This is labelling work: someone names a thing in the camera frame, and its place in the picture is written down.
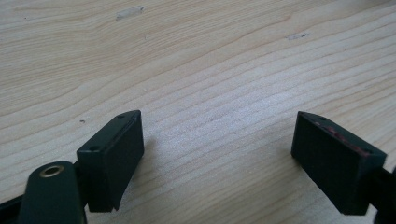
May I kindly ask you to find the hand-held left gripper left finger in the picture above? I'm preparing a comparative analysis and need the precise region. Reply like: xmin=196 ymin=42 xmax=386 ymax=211
xmin=76 ymin=109 xmax=146 ymax=214

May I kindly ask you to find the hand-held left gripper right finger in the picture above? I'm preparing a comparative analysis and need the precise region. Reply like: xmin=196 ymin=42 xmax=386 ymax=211
xmin=290 ymin=110 xmax=389 ymax=217

